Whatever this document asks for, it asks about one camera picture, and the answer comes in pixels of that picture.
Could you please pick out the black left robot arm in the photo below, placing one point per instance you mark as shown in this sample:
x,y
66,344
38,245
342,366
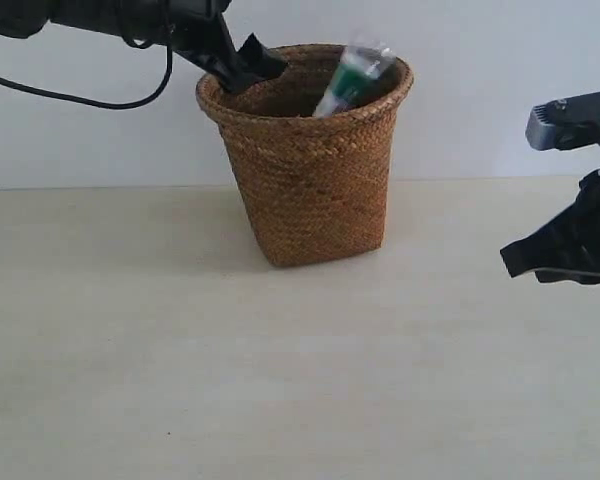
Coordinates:
x,y
140,24

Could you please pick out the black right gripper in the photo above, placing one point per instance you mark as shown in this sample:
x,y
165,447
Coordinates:
x,y
567,248

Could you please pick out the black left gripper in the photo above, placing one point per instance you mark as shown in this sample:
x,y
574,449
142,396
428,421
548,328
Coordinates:
x,y
199,34

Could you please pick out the brown woven wicker basket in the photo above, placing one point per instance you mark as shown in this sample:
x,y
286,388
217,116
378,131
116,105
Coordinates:
x,y
314,189

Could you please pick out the clear plastic bottle green label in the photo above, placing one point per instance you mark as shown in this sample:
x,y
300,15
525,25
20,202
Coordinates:
x,y
360,66

